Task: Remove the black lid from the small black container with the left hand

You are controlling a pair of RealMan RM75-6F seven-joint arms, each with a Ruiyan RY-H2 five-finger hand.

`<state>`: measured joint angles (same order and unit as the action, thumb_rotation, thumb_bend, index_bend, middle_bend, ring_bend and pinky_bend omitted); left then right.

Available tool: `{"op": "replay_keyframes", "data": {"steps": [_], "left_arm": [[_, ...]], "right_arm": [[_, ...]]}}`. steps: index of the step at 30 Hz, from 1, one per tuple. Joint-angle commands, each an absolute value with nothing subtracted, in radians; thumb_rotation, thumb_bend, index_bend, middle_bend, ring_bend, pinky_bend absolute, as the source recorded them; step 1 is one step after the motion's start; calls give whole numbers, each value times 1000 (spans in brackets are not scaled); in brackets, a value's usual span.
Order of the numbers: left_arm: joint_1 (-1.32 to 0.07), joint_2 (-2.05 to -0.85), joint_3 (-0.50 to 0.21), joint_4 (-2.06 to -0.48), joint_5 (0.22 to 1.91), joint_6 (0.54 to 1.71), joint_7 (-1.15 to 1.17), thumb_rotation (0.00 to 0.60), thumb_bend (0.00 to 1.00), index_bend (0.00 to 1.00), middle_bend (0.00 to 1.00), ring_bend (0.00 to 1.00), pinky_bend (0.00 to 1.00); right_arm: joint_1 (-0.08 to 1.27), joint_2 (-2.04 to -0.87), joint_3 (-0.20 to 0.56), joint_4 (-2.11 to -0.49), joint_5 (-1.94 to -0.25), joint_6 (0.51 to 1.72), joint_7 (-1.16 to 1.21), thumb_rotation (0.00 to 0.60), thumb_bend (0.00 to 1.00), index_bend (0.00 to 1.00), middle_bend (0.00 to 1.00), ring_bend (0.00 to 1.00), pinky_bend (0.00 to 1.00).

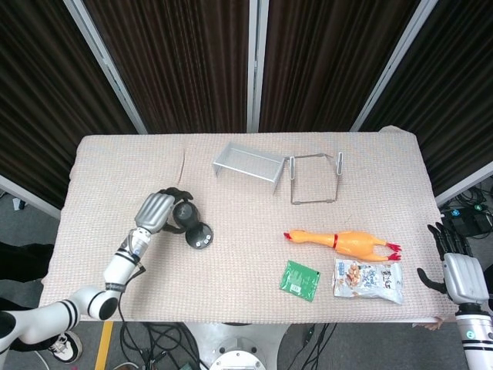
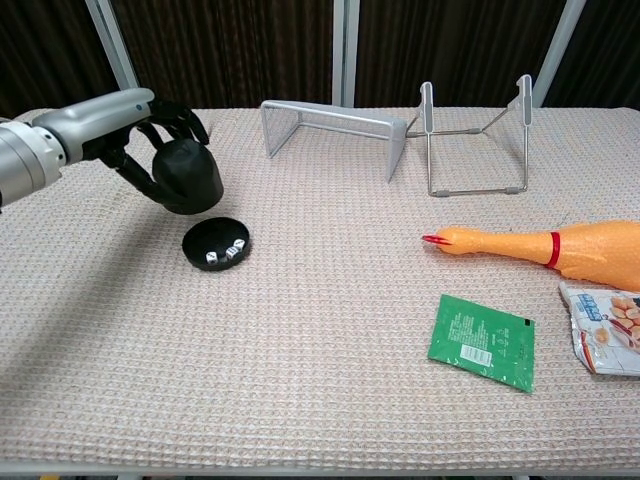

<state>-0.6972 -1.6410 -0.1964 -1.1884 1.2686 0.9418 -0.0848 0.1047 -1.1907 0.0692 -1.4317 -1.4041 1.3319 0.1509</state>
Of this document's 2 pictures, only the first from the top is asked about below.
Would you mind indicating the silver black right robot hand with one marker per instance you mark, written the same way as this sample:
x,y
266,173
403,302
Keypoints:
x,y
464,277

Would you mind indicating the silver mesh shelf riser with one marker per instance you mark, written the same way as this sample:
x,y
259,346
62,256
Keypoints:
x,y
250,163

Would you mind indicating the yellow rubber chicken toy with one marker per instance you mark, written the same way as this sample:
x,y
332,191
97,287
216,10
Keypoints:
x,y
350,241

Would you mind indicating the black round puck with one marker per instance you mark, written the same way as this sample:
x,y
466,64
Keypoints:
x,y
199,233

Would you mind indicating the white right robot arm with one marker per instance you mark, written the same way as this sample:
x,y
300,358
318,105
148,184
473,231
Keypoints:
x,y
477,339

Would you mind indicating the white blue snack bag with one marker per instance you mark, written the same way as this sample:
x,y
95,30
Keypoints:
x,y
366,281

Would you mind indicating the green foil packet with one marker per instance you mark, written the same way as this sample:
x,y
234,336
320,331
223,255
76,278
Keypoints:
x,y
298,279

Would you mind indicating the grey aluminium partition post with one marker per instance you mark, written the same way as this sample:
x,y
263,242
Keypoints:
x,y
108,69
393,69
256,65

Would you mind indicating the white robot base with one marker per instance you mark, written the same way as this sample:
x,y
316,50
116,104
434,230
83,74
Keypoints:
x,y
235,347

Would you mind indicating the dark brown curtain panel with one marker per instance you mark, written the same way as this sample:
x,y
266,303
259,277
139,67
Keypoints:
x,y
177,65
34,96
327,65
454,96

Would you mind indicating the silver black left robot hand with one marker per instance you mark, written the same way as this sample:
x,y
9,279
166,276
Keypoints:
x,y
152,212

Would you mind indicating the grey aluminium partition rail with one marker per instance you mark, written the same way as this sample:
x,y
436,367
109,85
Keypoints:
x,y
27,194
466,183

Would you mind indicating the black white sneaker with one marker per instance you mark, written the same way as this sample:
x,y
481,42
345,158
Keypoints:
x,y
63,347

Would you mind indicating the beige waffle tablecloth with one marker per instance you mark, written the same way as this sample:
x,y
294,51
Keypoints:
x,y
239,277

